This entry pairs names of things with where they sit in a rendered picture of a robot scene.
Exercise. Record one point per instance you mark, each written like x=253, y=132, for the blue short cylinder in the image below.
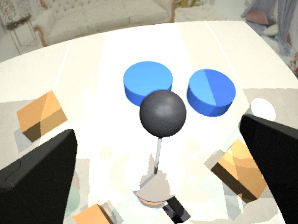
x=146, y=77
x=210, y=92

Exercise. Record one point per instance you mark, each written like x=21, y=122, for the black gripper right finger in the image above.
x=274, y=148

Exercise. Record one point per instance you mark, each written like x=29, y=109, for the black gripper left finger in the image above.
x=35, y=188

